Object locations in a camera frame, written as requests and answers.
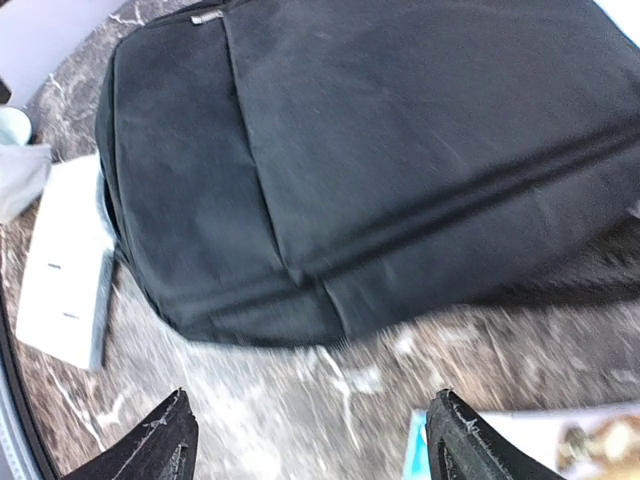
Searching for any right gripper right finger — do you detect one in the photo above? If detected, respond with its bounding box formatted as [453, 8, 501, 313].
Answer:
[426, 389, 560, 480]

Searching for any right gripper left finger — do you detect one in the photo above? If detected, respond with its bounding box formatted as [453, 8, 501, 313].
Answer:
[65, 389, 199, 480]

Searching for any dog picture book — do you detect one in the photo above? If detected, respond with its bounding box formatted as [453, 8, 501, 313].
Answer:
[403, 403, 640, 480]

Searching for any grey notebook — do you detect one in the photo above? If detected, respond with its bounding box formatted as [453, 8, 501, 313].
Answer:
[16, 155, 115, 371]

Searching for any black student bag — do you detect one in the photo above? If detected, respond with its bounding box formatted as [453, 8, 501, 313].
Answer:
[95, 1, 639, 347]

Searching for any white pencil pouch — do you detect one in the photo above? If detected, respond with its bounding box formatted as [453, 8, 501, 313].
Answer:
[0, 144, 52, 224]

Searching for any left pale green bowl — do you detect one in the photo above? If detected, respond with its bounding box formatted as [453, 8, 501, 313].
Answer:
[0, 105, 33, 146]

